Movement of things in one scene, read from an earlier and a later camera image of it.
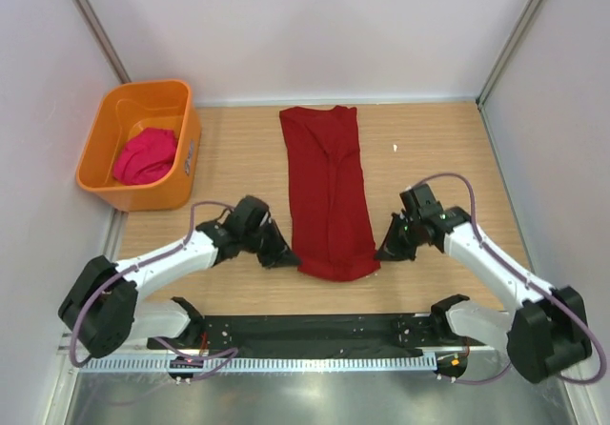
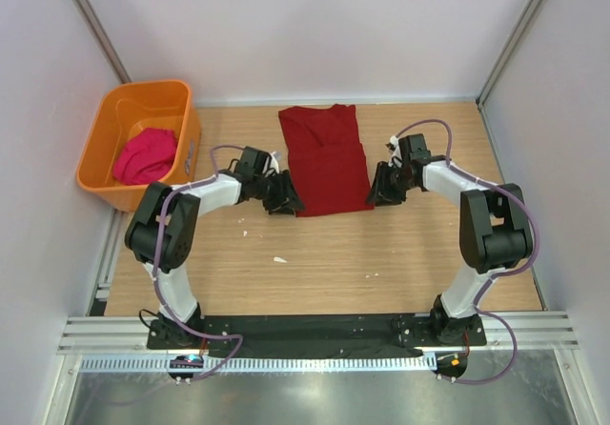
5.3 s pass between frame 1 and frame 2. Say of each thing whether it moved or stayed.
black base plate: stayed
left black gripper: moved
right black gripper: moved
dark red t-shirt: moved
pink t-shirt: stayed
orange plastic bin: stayed
